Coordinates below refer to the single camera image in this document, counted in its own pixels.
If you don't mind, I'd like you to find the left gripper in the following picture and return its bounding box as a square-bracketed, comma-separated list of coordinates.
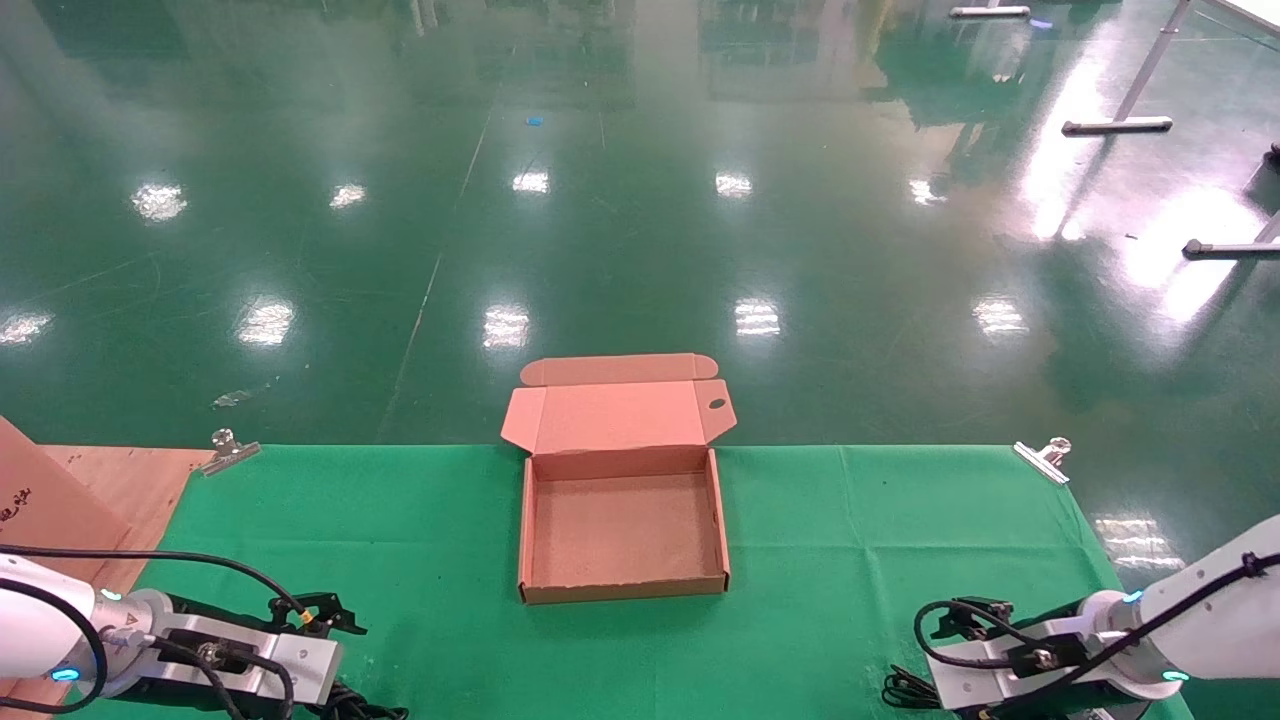
[130, 612, 344, 720]

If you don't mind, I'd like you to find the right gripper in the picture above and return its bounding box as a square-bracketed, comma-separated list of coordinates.
[926, 614, 1141, 720]

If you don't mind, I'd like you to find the black power cord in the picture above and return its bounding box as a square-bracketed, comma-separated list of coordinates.
[328, 682, 410, 720]

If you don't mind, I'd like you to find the tall printed cardboard box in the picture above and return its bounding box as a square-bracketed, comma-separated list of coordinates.
[0, 415, 133, 591]

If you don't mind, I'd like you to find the flat open cardboard box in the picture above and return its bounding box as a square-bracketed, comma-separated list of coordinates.
[500, 352, 739, 606]

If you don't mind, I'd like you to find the green table cloth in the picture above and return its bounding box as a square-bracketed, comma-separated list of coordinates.
[55, 444, 1201, 720]

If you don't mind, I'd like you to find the metal table clamp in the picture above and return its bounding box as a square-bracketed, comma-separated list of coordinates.
[1012, 436, 1074, 488]
[199, 428, 263, 478]

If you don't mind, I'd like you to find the clear plastic floor scrap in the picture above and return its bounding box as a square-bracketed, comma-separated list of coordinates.
[211, 378, 283, 411]

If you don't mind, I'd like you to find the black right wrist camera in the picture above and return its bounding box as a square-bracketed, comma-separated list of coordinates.
[937, 596, 1015, 642]

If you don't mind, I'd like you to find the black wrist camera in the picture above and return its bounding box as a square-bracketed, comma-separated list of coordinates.
[267, 592, 368, 638]
[937, 596, 1015, 642]

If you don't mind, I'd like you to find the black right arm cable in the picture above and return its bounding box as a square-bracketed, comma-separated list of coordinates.
[914, 552, 1263, 673]

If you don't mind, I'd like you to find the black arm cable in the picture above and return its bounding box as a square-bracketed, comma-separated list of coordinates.
[0, 544, 309, 720]
[914, 552, 1263, 673]

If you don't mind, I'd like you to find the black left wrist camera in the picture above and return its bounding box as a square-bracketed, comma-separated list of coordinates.
[267, 592, 368, 638]

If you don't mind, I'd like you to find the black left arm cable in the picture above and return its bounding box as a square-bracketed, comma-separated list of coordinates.
[0, 544, 309, 720]

